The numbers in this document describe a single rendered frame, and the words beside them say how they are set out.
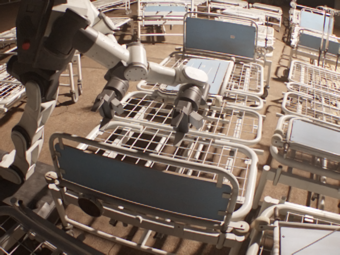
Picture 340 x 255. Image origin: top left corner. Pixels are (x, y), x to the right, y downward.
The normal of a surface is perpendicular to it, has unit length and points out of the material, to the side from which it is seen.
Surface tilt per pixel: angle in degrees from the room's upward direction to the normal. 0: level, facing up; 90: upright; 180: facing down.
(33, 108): 90
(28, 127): 90
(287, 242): 5
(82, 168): 90
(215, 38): 90
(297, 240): 5
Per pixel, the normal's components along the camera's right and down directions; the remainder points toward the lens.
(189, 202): -0.33, 0.48
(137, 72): 0.10, 0.84
